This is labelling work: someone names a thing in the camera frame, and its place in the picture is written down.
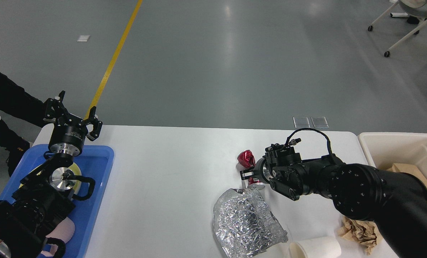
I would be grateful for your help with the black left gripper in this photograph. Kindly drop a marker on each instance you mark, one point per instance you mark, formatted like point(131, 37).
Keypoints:
point(68, 138)

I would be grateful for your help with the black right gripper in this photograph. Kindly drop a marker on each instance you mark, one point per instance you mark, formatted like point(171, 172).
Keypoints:
point(260, 171)

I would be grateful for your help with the crushed red can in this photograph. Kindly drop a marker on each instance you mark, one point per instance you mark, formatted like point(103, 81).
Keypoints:
point(246, 160)

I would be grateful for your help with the aluminium foil sheet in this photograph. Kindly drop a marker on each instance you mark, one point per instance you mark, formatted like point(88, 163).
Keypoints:
point(244, 224)

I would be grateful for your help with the yellow plate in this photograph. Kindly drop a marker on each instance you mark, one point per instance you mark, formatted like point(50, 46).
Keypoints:
point(50, 182)

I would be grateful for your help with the pink mug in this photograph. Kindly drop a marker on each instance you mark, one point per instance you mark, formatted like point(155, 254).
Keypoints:
point(63, 231)

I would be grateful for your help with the brown paper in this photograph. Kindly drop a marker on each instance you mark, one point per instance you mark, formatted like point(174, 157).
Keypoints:
point(364, 233)

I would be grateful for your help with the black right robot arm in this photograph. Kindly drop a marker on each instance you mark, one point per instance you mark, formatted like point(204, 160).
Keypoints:
point(396, 202)

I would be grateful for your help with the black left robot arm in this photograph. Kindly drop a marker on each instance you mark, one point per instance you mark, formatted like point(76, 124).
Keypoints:
point(25, 224)

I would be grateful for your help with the person in black clothes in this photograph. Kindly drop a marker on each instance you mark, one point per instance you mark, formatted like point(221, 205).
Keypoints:
point(15, 101)

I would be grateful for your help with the white paper cup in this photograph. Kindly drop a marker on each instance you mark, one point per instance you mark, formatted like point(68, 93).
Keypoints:
point(323, 247)

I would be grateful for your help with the beige plastic bin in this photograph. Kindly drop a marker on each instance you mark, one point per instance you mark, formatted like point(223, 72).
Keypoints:
point(382, 149)

